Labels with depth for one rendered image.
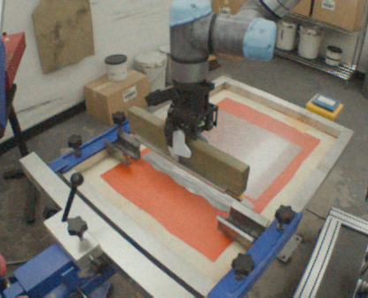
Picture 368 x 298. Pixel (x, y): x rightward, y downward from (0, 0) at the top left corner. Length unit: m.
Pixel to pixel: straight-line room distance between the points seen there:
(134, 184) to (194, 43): 0.45
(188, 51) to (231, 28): 0.09
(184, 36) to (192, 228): 0.44
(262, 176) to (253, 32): 0.49
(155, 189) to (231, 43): 0.46
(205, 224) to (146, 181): 0.21
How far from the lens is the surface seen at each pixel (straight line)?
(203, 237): 0.75
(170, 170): 0.90
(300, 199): 0.83
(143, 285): 0.59
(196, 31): 0.56
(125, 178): 0.89
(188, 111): 0.64
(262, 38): 0.54
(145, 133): 0.81
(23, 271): 0.67
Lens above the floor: 1.57
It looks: 39 degrees down
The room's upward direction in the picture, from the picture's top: straight up
